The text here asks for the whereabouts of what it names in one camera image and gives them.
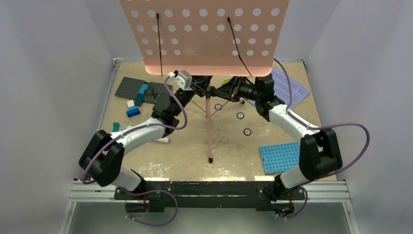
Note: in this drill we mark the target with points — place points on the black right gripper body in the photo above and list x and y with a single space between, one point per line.
240 89

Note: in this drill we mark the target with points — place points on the blue brick column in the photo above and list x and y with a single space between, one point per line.
141 94

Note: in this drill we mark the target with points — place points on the dark grey building baseplate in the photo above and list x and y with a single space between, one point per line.
129 88

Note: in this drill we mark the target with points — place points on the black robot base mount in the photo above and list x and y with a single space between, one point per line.
257 195

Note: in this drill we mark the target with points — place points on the blue and white brick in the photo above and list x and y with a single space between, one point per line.
132 109

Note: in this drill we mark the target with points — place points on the blue poker chip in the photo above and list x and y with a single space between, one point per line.
240 115
218 106

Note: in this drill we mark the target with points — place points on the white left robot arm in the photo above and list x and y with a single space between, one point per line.
103 156

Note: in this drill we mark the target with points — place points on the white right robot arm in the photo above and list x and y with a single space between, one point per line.
319 149

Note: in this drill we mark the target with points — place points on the blue poker chip far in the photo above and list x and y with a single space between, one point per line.
218 106

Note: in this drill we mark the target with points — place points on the teal arch block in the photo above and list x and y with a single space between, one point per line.
116 126

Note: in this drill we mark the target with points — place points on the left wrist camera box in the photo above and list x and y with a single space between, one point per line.
182 79

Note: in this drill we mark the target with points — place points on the pink music stand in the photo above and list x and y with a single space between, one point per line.
217 38

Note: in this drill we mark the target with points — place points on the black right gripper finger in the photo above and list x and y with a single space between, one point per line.
224 91
234 79

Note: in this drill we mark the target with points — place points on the light blue building baseplate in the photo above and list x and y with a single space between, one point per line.
280 157

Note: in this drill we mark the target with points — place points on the blue poker chip near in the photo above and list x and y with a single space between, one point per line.
240 115

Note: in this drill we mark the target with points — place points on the orange black poker chip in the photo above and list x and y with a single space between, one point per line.
247 132

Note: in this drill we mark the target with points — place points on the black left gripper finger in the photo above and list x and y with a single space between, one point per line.
200 90
201 80

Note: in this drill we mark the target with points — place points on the white microphone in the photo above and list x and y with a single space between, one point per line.
160 140

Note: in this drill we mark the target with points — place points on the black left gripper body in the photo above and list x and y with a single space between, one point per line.
187 96

